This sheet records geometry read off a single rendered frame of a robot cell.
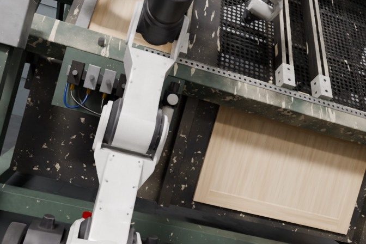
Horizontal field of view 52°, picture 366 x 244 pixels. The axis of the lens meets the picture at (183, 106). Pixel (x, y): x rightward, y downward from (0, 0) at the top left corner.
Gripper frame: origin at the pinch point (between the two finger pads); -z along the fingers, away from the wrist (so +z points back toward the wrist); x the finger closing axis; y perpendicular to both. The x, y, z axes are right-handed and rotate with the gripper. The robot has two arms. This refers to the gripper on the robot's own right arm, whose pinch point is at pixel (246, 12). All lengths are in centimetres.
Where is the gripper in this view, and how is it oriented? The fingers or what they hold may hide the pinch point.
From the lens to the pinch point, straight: 205.1
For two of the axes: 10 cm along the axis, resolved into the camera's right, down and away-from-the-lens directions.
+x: 2.9, -9.5, -1.5
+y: -9.5, -2.6, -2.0
